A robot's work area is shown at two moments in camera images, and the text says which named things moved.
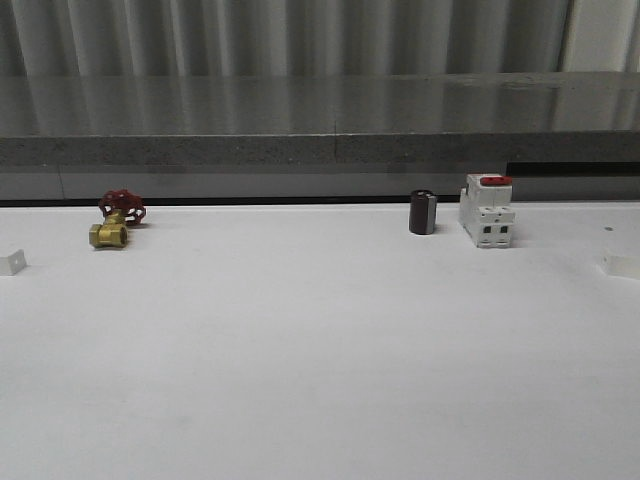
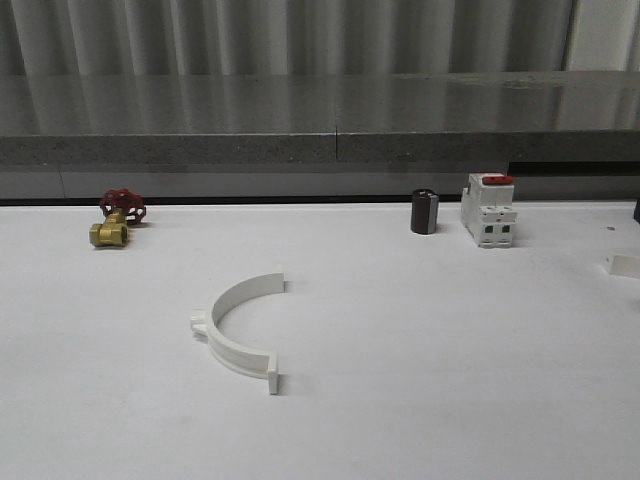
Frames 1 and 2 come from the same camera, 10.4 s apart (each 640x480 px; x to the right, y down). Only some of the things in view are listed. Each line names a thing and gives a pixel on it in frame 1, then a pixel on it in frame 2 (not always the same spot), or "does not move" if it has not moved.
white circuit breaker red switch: (485, 209) does not move
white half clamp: (13, 263) -> (237, 356)
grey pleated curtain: (280, 38) does not move
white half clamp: (622, 266) does not move
